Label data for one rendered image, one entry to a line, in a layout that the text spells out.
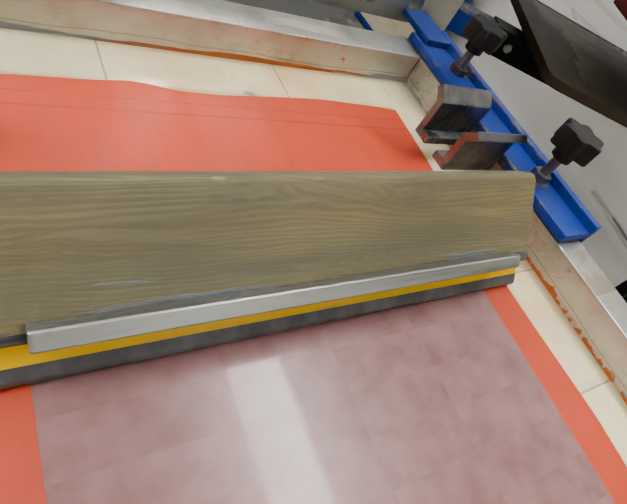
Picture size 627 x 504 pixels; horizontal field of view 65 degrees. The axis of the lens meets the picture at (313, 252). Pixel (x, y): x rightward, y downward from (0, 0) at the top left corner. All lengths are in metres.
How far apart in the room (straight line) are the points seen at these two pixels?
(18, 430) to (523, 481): 0.30
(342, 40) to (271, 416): 0.39
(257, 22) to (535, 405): 0.41
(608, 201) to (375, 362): 2.13
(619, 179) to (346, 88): 1.94
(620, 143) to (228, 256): 2.22
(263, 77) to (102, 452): 0.36
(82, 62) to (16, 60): 0.05
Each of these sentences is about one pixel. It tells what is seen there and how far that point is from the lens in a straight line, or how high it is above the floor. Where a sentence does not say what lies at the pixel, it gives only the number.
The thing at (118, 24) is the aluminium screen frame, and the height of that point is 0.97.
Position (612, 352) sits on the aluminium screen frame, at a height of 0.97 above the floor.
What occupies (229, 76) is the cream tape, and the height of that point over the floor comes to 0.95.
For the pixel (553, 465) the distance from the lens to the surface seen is 0.41.
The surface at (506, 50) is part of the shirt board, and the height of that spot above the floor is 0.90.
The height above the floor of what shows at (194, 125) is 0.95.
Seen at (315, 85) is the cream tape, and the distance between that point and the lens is 0.53.
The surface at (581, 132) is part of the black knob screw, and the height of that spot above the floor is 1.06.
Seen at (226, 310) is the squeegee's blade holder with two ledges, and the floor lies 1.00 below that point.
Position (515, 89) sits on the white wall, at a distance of 2.68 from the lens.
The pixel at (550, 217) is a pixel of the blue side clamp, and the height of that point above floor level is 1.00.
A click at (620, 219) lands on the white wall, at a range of 2.40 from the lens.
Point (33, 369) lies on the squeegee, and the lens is 0.27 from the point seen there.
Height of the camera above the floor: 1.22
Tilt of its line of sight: 45 degrees down
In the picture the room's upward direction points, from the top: 35 degrees clockwise
